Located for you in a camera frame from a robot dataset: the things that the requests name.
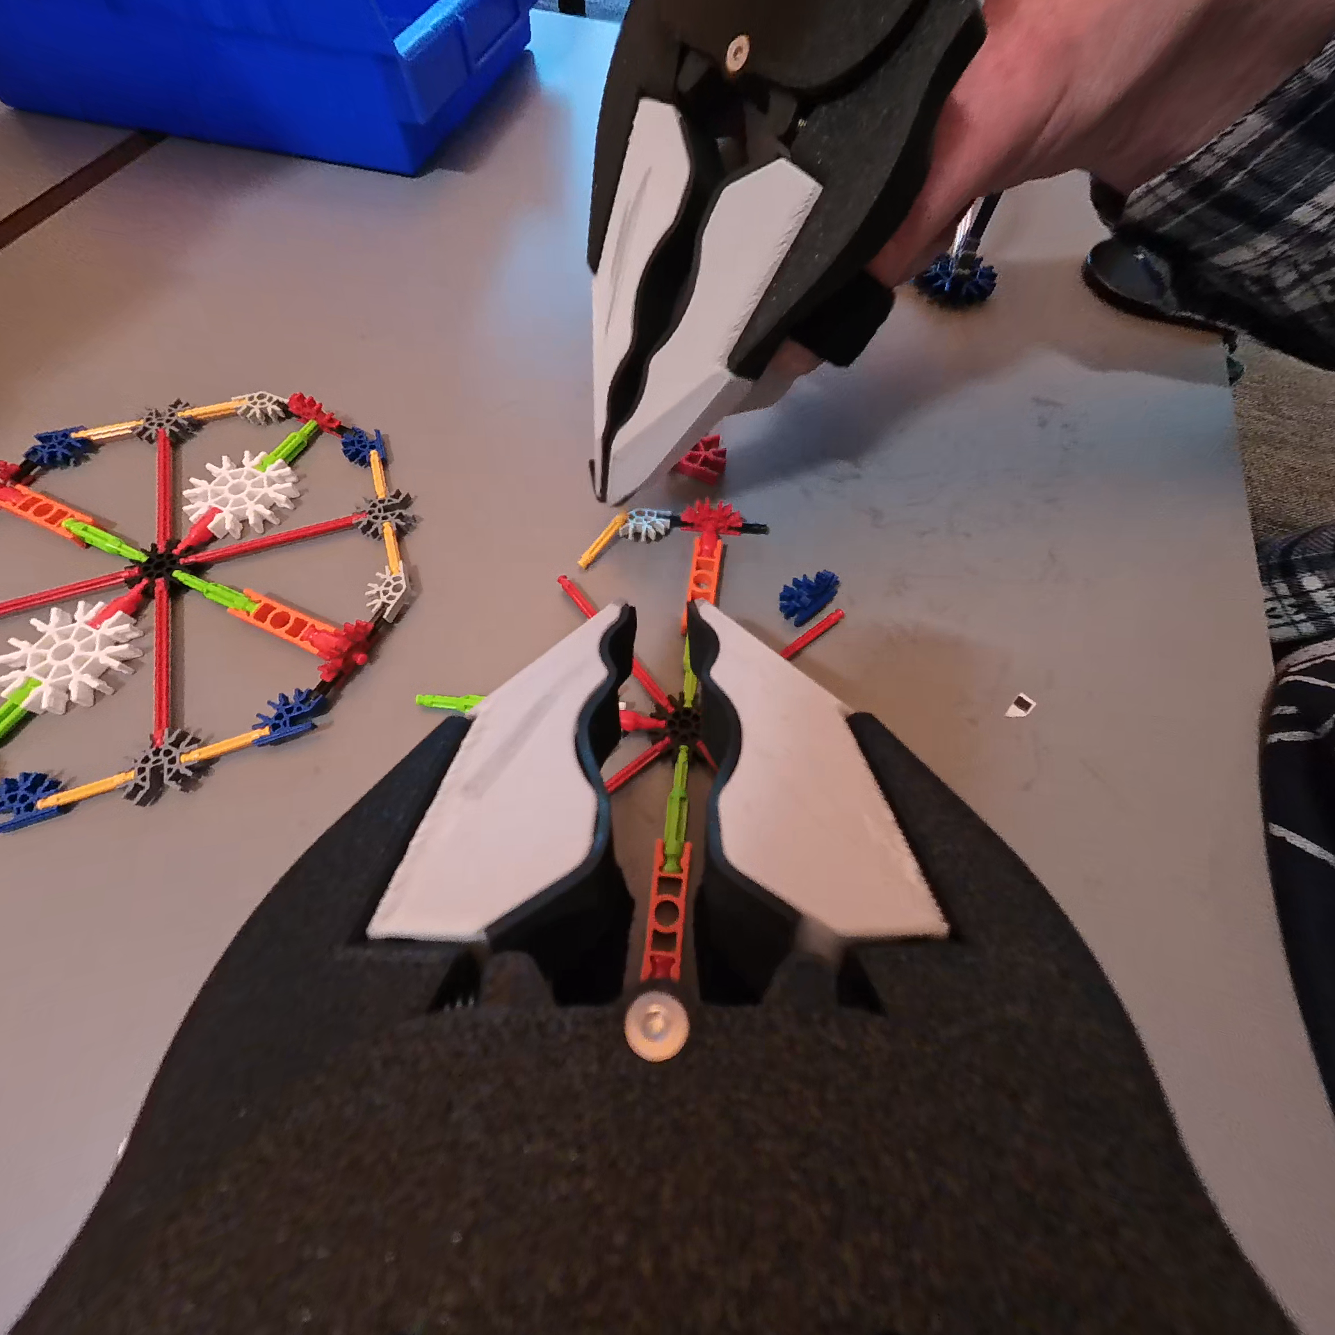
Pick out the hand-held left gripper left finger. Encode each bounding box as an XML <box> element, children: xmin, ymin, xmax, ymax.
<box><xmin>365</xmin><ymin>602</ymin><xmax>640</xmax><ymax>936</ymax></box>

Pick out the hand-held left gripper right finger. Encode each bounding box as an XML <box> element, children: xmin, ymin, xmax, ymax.
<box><xmin>683</xmin><ymin>600</ymin><xmax>951</xmax><ymax>942</ymax></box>

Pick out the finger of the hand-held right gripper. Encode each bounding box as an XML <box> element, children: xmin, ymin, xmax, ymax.
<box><xmin>605</xmin><ymin>155</ymin><xmax>824</xmax><ymax>508</ymax></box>
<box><xmin>587</xmin><ymin>96</ymin><xmax>696</xmax><ymax>503</ymax></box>

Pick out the half-built spoke toy model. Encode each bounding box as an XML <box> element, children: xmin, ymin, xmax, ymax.
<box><xmin>414</xmin><ymin>498</ymin><xmax>848</xmax><ymax>986</ymax></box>

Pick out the orange ladder connector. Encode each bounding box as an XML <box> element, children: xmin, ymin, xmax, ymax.
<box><xmin>683</xmin><ymin>537</ymin><xmax>726</xmax><ymax>632</ymax></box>

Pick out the person's right hand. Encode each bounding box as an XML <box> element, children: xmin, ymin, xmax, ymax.
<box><xmin>870</xmin><ymin>0</ymin><xmax>1252</xmax><ymax>287</ymax></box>

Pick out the black chair base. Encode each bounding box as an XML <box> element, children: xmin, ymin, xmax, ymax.
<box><xmin>1082</xmin><ymin>238</ymin><xmax>1242</xmax><ymax>351</ymax></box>

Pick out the blue ribbed storage bin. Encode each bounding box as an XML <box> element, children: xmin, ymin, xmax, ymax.
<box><xmin>0</xmin><ymin>0</ymin><xmax>535</xmax><ymax>176</ymax></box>

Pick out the colourful toy wheel model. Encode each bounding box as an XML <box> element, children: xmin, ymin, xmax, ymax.
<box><xmin>0</xmin><ymin>390</ymin><xmax>417</xmax><ymax>835</ymax></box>

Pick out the dark printed t-shirt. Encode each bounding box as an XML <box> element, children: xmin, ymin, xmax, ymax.
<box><xmin>1257</xmin><ymin>640</ymin><xmax>1335</xmax><ymax>1107</ymax></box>

